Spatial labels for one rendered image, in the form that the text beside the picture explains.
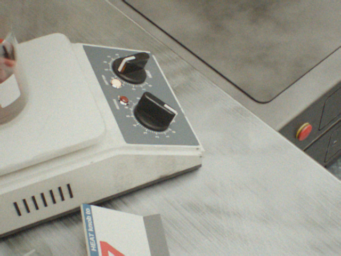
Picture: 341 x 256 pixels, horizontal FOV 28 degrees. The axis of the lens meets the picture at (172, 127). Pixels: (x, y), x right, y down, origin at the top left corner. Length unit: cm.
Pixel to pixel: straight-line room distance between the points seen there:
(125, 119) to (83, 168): 6
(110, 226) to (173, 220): 6
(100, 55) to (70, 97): 8
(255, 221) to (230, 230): 2
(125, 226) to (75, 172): 6
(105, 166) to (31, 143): 6
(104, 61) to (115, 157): 11
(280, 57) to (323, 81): 9
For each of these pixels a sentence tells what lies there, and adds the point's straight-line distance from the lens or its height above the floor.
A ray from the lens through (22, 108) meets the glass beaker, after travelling 52.
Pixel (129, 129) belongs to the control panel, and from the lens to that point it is 53.
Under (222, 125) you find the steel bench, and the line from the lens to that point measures 61.
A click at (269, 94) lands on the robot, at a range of 115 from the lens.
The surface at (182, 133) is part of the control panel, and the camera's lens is 56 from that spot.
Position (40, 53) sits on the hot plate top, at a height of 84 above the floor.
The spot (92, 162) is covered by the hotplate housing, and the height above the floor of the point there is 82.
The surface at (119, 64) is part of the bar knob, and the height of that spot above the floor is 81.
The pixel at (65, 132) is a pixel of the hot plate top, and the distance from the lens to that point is 51.
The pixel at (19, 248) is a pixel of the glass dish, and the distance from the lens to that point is 56.
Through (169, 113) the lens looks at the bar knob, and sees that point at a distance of 54.
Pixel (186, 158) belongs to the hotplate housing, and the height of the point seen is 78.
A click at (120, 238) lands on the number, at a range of 53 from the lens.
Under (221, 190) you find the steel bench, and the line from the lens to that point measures 57.
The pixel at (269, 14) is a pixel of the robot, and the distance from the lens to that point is 128.
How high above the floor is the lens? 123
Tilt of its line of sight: 52 degrees down
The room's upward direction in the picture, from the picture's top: 3 degrees counter-clockwise
